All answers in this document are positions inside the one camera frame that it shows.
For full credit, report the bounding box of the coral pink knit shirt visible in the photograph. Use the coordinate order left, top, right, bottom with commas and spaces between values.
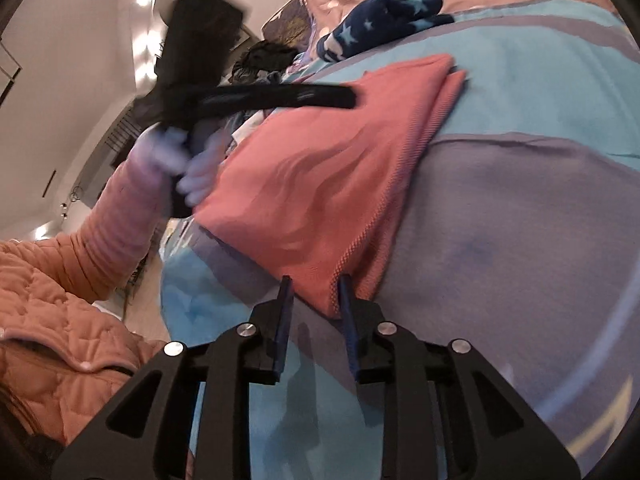
195, 54, 465, 318

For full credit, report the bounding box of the black clothes pile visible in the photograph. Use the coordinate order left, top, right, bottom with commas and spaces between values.
229, 41, 298, 86

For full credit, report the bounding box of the left hand white glove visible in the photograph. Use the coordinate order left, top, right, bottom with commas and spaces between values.
126, 120, 231, 208

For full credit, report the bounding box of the dark patterned pillow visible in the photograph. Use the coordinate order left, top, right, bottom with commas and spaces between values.
262, 0, 314, 52

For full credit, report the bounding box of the pink ribbed left sleeve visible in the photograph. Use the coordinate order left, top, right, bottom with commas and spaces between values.
0, 156, 174, 304

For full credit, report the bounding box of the navy star plush blanket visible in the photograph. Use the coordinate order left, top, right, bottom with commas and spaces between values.
316, 0, 454, 63

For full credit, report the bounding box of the blue grey patterned bedspread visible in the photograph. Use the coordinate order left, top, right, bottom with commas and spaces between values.
160, 0, 639, 479

